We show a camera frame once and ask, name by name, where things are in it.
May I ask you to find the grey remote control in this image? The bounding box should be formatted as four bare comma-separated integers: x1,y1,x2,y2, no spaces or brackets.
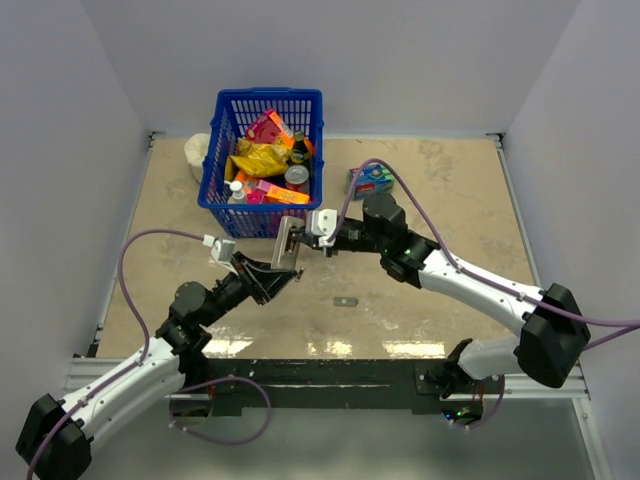
271,216,305,270

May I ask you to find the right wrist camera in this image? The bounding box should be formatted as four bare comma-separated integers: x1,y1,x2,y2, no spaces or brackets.
305,209,338,250

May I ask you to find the purple cable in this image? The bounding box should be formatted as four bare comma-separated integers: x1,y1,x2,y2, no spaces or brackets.
329,158,640,351
25,228,211,480

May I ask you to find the grey battery cover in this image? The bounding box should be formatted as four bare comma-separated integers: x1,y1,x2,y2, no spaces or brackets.
334,297,359,307

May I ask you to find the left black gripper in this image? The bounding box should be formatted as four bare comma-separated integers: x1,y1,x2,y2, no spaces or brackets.
199,251,297,327

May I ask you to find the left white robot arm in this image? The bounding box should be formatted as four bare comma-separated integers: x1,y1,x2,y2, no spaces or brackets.
16,252,301,479

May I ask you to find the pink orange snack box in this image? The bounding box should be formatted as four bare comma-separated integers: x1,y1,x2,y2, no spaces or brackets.
245,108,294,148

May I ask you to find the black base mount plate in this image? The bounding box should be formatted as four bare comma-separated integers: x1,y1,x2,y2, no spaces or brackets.
183,359,502,420

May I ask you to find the white pump bottle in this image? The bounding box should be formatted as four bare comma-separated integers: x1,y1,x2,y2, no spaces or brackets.
225,180,247,204

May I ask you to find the blue plastic basket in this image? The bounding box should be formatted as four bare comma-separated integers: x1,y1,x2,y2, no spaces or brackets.
198,87,324,238

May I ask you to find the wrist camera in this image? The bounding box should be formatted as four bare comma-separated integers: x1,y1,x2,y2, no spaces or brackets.
202,234,235,265
305,209,338,250

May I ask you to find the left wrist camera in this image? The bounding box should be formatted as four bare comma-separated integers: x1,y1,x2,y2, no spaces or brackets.
202,234,235,265

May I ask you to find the metal tin can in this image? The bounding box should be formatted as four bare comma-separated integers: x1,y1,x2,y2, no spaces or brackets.
284,164,310,194

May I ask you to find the sponge pack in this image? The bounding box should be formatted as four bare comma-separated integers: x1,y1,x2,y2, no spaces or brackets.
351,163,395,200

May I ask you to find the dark sauce bottle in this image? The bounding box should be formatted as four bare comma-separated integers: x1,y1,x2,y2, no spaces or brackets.
290,130,312,167

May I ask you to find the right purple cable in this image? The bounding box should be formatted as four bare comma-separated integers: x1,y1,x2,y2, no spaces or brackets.
329,158,640,351

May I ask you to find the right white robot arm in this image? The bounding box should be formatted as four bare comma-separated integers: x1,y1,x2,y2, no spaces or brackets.
287,193,591,396

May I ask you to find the white paper roll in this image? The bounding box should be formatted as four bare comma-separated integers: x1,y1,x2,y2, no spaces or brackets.
184,133,210,184

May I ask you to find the yellow chips bag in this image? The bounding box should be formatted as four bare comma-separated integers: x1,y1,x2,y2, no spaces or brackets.
228,138,291,178

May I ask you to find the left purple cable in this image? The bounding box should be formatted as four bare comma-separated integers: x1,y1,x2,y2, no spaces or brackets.
25,228,211,480

